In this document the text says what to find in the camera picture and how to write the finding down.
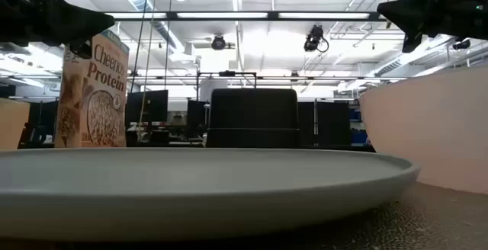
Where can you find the large grey plate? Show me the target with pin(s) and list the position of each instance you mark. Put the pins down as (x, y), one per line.
(190, 189)

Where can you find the Cheerios Protein cereal box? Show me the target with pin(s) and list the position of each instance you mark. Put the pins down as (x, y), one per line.
(99, 101)

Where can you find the large pale bowl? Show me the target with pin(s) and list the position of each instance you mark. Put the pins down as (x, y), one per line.
(431, 128)

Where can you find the small black ceiling fixture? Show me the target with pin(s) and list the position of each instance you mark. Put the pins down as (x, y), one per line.
(462, 45)

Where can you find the black plastic container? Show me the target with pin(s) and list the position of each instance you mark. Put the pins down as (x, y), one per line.
(251, 116)

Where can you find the wide black monitor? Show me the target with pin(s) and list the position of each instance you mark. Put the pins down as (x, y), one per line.
(152, 109)

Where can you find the black overhead camera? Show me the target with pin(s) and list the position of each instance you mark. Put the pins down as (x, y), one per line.
(313, 36)

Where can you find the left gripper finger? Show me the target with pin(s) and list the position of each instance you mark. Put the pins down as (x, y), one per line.
(76, 19)
(80, 50)

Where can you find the black background rig frame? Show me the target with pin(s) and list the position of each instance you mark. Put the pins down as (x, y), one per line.
(226, 73)

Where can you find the black office chair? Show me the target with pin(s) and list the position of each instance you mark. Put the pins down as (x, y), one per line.
(34, 133)

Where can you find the black partition panel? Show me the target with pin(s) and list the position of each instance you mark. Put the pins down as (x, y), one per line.
(307, 124)
(333, 124)

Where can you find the round black ceiling camera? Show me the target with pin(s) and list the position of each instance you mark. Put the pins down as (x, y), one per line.
(218, 43)

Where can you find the orange plastic cup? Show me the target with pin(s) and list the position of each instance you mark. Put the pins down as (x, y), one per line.
(11, 124)

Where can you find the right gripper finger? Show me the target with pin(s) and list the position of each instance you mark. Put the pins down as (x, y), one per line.
(411, 42)
(415, 13)

